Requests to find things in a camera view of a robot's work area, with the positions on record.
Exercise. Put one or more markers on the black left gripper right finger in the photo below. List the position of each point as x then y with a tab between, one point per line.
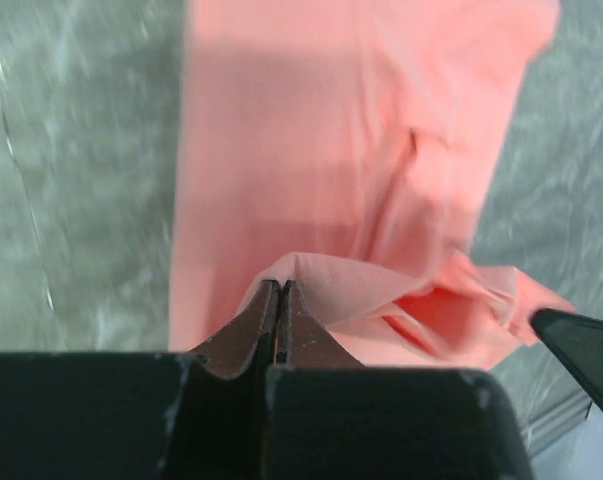
327	417

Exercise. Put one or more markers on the pink t shirt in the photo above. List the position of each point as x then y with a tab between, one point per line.
349	146

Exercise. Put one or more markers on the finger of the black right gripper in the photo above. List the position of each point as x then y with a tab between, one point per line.
577	342

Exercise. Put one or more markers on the aluminium frame rail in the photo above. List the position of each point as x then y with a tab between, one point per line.
556	421

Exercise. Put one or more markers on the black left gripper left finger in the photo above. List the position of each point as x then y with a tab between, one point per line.
141	415

